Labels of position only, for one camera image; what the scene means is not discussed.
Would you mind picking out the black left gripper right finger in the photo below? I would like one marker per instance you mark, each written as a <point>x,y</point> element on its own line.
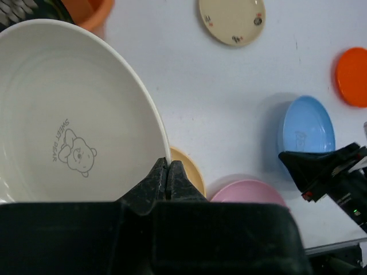
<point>179,187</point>

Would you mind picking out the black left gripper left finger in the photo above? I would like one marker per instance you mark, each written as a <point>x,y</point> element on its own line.
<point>141,197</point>

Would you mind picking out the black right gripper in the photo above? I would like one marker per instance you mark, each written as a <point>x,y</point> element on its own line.
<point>318,174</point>

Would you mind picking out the yellow round plate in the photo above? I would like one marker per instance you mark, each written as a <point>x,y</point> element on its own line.
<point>192,171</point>

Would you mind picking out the light blue round plate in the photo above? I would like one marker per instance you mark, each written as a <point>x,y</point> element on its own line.
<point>304,125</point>

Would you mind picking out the pink round plate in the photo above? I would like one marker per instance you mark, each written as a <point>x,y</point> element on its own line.
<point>249,191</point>

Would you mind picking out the white bear round plate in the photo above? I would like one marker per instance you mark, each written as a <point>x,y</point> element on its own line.
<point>77,123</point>

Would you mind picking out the black floral square plate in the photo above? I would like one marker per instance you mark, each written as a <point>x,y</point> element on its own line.
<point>15,11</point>

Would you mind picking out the orange plastic bin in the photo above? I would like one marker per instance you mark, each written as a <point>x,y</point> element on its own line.
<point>89,14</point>

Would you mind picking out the orange round plate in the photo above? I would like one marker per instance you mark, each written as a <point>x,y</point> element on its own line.
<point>350,76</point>

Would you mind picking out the beige floral round plate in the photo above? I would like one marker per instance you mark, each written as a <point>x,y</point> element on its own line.
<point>234,23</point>

